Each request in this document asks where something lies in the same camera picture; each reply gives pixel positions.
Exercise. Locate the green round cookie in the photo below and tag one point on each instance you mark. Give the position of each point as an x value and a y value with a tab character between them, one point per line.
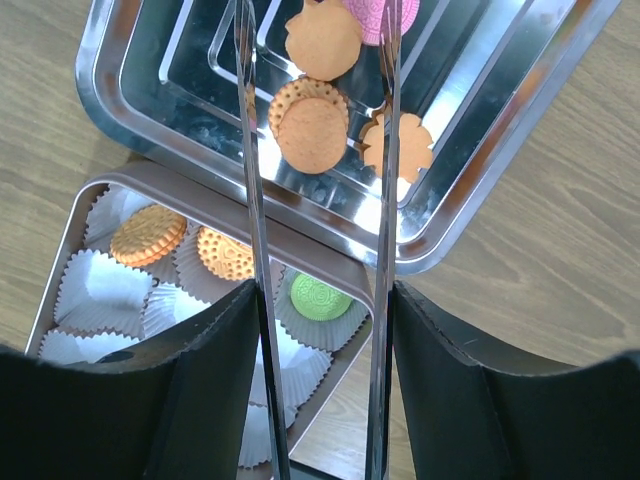
316	300

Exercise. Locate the orange round dotted cookie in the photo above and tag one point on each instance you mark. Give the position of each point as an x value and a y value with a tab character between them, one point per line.
223	256

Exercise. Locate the steel baking tray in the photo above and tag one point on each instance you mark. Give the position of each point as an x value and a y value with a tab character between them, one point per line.
159	77

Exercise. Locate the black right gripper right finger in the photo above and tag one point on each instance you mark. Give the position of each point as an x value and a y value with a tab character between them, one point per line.
480	408

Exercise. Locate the orange plain round cookie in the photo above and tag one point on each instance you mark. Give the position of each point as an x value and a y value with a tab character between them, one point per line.
309	120

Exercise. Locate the metal tongs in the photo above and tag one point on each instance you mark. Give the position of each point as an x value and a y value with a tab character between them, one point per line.
377	463

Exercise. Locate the brown cookie tin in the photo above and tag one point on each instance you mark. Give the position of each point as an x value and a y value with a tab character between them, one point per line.
92	303

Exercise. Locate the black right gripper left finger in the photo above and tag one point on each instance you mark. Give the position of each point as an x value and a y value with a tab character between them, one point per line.
170	407

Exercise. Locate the pink round cookie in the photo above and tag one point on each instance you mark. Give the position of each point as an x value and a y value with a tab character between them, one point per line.
369	15

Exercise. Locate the orange round sandwich cookie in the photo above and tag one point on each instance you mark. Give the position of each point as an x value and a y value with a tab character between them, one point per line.
147	236

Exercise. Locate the orange scalloped flower cookie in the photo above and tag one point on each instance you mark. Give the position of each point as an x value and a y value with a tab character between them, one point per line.
415	141

